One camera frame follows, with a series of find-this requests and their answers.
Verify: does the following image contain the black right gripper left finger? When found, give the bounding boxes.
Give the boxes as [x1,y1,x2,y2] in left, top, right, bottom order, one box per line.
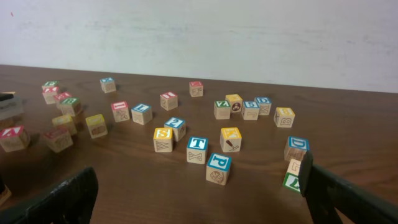
[1,167,98,224]

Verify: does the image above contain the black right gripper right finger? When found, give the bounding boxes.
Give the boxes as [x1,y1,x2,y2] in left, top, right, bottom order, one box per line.
[298,152,397,224]

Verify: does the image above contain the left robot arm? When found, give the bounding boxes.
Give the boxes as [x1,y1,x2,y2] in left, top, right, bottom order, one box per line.
[0,93,24,120]

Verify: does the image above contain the green 7 number block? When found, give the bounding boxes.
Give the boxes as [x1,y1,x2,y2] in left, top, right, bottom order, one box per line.
[282,159,301,193]

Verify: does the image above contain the blue D block right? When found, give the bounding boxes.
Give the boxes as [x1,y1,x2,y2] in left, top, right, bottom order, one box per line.
[284,136,310,161]

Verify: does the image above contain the blue d block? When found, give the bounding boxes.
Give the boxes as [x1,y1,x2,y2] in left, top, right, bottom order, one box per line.
[284,136,310,161]
[254,96,272,116]

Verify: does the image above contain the red U block centre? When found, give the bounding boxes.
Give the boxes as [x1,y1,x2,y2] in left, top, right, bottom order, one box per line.
[43,127,73,153]

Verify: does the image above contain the yellow block centre right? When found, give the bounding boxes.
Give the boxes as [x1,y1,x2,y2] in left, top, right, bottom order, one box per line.
[85,114,108,139]

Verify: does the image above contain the yellow block centre left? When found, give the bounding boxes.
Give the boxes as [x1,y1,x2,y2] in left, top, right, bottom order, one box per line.
[52,114,77,135]

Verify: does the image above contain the red A letter block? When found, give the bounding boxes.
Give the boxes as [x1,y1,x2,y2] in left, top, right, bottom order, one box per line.
[1,125,30,152]

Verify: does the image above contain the yellow 8 number block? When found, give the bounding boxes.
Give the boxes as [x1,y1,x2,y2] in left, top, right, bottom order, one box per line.
[274,107,295,128]

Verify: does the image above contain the green B letter block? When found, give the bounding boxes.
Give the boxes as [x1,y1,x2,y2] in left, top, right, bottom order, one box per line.
[60,98,82,116]

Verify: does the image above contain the red I block centre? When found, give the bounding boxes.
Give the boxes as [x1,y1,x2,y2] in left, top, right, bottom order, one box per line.
[111,101,130,123]

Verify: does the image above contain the red i block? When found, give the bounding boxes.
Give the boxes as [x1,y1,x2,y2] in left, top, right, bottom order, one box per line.
[111,101,130,123]
[160,91,178,111]

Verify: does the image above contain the red E letter block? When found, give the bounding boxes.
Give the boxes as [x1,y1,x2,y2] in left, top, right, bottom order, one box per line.
[53,91,72,109]

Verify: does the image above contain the yellow S letter block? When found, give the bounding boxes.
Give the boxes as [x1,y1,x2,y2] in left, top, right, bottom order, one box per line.
[153,128,174,152]

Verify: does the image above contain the blue L letter block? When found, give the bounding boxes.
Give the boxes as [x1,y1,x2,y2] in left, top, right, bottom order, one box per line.
[131,103,153,125]

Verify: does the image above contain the red X letter block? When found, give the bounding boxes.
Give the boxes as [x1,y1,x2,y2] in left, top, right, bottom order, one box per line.
[42,86,60,105]

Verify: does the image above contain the yellow K letter block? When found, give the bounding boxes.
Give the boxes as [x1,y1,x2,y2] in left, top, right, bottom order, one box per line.
[220,127,242,152]

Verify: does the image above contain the blue D block upper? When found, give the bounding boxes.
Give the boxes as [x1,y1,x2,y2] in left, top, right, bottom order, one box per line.
[254,96,272,116]

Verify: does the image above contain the blue P letter block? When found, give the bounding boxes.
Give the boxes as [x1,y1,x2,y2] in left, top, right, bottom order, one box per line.
[206,153,232,185]

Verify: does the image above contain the green F letter block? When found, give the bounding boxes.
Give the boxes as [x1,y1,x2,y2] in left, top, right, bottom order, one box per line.
[42,80,59,90]

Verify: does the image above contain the blue 5 number block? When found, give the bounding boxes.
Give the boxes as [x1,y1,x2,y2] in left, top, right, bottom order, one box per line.
[241,101,260,120]

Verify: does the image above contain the blue X letter block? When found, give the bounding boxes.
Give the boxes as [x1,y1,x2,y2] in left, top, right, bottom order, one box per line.
[100,77,116,93]

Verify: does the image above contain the blue 2 number block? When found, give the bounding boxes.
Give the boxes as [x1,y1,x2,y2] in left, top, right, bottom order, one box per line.
[164,117,187,142]

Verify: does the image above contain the yellow block upper right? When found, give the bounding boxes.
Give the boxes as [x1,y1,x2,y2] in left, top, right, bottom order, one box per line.
[225,94,243,113]

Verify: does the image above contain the blue T letter block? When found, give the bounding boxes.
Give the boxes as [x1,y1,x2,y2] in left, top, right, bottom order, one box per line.
[187,136,208,164]

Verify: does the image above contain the red I block upper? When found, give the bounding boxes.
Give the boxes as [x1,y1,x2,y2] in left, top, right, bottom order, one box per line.
[160,91,178,111]

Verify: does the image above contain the green Z letter block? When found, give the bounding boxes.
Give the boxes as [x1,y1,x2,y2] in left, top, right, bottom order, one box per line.
[214,100,231,119]

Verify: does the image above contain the red M letter block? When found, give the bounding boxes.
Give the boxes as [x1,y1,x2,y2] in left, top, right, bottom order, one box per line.
[189,81,204,97]

